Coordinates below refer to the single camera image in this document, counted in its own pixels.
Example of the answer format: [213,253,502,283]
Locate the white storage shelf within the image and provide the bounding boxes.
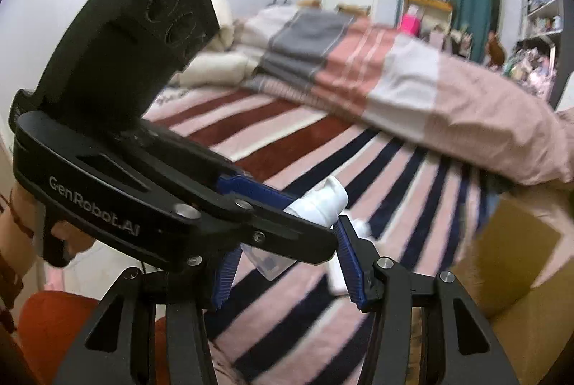
[504,0,566,100]

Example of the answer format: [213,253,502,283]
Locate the person's left forearm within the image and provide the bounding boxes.
[0,228,28,336]

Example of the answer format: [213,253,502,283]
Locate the pink grey striped duvet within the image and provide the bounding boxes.
[235,5,574,185]

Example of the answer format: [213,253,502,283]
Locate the person's red trousers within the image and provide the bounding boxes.
[17,290,173,385]

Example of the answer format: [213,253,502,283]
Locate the pink box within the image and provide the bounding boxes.
[400,13,423,37]

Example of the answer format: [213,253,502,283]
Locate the brown plush toy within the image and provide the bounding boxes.
[485,31,508,68]

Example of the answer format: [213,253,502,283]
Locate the cardboard box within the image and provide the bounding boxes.
[451,196,574,385]

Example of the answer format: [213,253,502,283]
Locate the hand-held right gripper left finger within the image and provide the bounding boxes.
[58,248,240,385]

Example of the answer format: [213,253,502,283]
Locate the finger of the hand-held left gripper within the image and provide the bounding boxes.
[217,174,297,212]
[197,194,338,265]

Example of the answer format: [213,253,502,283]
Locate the cream pillow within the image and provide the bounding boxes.
[168,0,254,89]

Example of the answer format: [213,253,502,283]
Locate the person's left hand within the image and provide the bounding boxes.
[6,181,96,275]

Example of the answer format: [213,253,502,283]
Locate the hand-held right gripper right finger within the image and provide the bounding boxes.
[335,215,521,385]

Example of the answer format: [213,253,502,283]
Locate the striped bed blanket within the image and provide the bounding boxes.
[141,85,503,385]

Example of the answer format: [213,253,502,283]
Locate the white cosmetic tube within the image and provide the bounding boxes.
[240,176,350,284]

